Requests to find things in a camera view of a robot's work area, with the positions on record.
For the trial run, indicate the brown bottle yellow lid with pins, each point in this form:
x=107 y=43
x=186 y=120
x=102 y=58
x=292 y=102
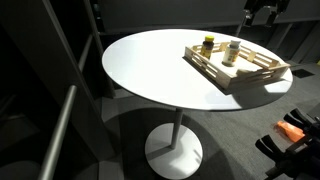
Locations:
x=207 y=48

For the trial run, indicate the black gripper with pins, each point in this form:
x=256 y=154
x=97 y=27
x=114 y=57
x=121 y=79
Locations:
x=266 y=5

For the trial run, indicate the black orange bar clamp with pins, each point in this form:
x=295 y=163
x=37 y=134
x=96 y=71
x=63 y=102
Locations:
x=293 y=160

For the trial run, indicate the white round table pedestal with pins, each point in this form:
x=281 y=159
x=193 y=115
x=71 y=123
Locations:
x=173 y=153

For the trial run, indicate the light wooden slatted tray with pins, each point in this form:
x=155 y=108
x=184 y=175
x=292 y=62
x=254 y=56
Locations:
x=233 y=71

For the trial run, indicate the white medicine bottle orange label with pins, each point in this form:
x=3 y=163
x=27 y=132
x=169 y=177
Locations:
x=230 y=55

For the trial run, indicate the dark vertical metal post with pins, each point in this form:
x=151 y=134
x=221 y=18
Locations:
x=100 y=50

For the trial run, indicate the grey metal railing bar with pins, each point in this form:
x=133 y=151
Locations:
x=56 y=133

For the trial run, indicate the black rectangular floor mat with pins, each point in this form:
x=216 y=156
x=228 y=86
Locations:
x=303 y=73

